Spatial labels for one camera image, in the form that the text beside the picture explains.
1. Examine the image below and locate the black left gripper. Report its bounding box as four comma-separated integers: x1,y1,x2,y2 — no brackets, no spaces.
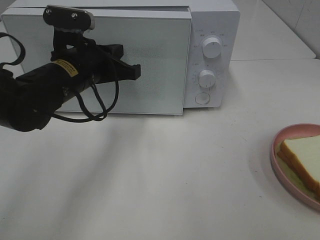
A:
48,44,141,94

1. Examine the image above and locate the white microwave door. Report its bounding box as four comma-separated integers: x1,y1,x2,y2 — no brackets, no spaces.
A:
2,7,191,115

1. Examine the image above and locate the white timer knob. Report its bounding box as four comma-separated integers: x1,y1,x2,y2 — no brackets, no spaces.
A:
198,69,217,88

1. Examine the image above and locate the round door release button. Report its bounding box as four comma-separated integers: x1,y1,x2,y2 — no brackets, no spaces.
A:
195,92,211,105

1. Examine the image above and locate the pink round plate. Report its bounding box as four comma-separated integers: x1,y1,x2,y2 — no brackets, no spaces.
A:
269,123,320,212

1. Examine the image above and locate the toast sandwich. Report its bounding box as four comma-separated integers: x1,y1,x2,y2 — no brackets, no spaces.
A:
278,135,320,197

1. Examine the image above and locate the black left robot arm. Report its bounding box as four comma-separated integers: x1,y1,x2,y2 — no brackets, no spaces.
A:
0,44,141,132

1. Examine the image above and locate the upper white power knob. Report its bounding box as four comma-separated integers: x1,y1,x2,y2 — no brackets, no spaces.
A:
201,35,222,59

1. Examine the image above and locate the white microwave oven body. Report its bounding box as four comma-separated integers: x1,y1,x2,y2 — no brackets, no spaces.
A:
1,0,240,111

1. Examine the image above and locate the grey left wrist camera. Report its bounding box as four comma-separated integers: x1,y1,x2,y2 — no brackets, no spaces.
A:
42,5,95,32

